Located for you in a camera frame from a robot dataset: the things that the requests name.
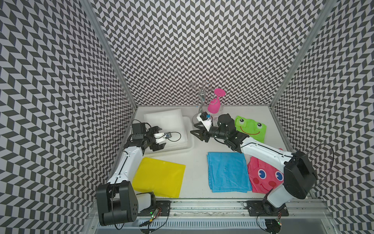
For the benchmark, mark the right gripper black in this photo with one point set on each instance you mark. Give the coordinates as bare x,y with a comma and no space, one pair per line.
202,135

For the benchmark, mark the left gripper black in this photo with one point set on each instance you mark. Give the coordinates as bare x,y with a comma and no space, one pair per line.
152,130

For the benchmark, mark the white plastic perforated basket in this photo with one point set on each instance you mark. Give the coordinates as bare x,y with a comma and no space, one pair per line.
188,126

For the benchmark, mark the yellow raincoat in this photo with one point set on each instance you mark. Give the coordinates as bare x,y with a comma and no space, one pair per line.
163,178

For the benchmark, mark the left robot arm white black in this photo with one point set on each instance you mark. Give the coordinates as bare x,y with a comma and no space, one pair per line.
116,200

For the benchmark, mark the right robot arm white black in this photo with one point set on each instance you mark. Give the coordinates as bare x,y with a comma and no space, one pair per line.
294,171

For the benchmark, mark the blue folded towel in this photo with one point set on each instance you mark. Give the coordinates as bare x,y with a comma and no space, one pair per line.
227,172

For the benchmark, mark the green frog raincoat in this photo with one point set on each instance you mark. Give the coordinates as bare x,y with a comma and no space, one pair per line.
251,127

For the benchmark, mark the pink cartoon raincoat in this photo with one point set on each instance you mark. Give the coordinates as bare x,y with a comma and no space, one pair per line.
263,176

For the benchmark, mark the clear wine glass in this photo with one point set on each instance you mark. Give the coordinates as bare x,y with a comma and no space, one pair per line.
216,115

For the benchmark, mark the pink plastic wine glass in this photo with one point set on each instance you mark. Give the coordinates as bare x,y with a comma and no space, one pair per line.
215,104

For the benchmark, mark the silver metal glass rack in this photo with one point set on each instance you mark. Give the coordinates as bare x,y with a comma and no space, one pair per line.
199,93

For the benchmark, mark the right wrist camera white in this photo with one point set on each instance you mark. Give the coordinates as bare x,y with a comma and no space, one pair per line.
206,119

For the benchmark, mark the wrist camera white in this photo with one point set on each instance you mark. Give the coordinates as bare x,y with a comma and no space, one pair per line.
206,119
161,137

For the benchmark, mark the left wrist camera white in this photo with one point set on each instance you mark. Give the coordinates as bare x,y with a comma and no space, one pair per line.
161,137

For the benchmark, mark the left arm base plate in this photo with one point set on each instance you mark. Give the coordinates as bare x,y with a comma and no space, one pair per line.
163,206

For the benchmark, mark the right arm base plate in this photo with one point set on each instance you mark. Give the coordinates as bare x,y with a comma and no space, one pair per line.
254,209

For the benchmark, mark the aluminium front rail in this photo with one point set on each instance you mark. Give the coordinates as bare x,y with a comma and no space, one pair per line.
235,208

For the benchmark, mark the left aluminium corner post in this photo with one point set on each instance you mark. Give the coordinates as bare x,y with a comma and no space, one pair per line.
87,7

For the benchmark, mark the aluminium corner post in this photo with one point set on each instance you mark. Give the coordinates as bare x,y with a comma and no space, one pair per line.
316,27
87,7

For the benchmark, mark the right aluminium corner post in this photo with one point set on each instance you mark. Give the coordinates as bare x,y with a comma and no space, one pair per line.
316,27

